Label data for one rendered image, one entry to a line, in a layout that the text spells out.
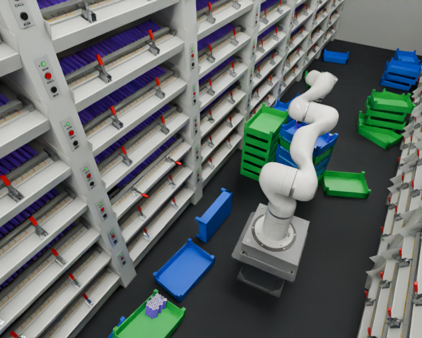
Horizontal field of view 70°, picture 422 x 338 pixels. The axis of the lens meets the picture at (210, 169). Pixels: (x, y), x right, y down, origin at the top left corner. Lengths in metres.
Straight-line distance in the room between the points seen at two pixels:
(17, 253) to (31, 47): 0.66
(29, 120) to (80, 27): 0.31
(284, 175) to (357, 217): 1.13
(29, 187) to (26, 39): 0.44
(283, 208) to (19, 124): 0.99
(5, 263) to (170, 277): 0.91
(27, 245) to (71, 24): 0.73
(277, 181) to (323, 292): 0.87
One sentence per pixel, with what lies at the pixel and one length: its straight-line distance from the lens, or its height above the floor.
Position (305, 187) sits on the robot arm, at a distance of 1.21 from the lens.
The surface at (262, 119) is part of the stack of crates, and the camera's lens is 2.21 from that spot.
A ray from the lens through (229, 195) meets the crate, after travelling 1.91.
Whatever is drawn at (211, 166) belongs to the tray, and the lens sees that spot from 2.14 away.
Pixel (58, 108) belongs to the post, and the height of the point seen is 1.14.
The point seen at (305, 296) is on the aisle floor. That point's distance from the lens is 1.85.
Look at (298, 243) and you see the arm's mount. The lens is 1.54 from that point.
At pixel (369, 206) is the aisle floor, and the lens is 2.37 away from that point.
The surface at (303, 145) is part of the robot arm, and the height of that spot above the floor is 0.84.
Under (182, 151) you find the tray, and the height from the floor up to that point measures 0.54.
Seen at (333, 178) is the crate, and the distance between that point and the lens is 2.46.
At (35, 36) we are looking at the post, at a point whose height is 1.35.
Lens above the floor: 1.63
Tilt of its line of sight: 44 degrees down
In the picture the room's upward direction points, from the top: straight up
